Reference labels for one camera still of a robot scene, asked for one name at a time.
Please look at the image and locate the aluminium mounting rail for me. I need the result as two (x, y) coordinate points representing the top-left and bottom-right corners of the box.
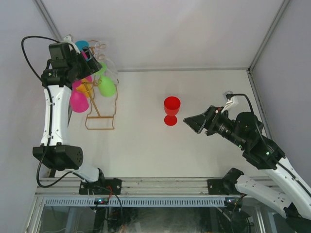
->
(34, 176), (275, 197)

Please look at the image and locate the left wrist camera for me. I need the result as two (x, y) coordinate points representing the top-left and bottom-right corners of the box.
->
(61, 34), (81, 53)

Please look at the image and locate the left black base bracket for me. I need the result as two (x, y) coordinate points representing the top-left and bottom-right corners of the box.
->
(79, 178), (122, 195)

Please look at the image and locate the blue slotted cable duct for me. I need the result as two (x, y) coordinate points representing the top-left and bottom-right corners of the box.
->
(44, 197), (226, 207)

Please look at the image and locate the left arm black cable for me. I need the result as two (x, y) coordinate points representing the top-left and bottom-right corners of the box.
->
(21, 35), (81, 188)

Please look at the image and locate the right black base bracket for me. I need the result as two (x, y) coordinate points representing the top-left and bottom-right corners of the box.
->
(207, 179), (229, 195)

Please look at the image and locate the rear clear wine glass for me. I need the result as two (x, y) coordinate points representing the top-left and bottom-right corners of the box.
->
(94, 41), (108, 61)

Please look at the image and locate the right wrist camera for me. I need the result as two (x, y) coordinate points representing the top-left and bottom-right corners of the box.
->
(221, 91), (239, 113)

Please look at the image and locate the gold wire glass rack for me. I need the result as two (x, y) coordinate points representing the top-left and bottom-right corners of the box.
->
(85, 40), (118, 130)

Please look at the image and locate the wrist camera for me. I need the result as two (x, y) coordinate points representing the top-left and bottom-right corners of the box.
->
(61, 34), (81, 53)
(221, 91), (239, 113)

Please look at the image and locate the magenta wine glass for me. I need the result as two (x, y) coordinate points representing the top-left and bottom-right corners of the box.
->
(69, 80), (89, 113)
(81, 51), (88, 61)

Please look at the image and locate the clear wine glass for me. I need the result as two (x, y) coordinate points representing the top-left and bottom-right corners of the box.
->
(97, 51), (119, 85)
(94, 41), (108, 61)

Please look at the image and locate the black base bracket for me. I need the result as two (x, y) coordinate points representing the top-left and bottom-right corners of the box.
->
(79, 178), (122, 195)
(207, 179), (229, 195)

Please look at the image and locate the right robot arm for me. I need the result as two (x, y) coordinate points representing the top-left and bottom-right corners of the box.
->
(183, 105), (311, 233)

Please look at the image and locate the red plastic wine glass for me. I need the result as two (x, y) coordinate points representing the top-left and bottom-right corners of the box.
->
(164, 96), (181, 126)

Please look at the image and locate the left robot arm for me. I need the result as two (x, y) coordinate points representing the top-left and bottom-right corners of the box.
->
(33, 42), (106, 194)

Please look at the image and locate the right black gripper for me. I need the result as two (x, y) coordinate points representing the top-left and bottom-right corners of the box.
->
(183, 105), (246, 149)

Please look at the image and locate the cyan plastic wine glass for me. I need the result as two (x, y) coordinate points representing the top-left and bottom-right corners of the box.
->
(75, 40), (89, 51)

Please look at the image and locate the front magenta wine glass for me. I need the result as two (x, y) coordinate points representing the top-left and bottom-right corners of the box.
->
(69, 80), (89, 113)

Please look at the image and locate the rear magenta wine glass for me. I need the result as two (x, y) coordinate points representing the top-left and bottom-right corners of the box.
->
(81, 51), (88, 61)

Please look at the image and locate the front clear wine glass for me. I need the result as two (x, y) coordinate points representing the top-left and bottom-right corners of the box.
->
(97, 51), (119, 85)

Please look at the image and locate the orange plastic wine glass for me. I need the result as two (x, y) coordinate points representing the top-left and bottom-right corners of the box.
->
(73, 76), (93, 98)

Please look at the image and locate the green plastic wine glass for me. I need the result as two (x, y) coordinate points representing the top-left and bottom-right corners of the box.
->
(94, 62), (116, 97)

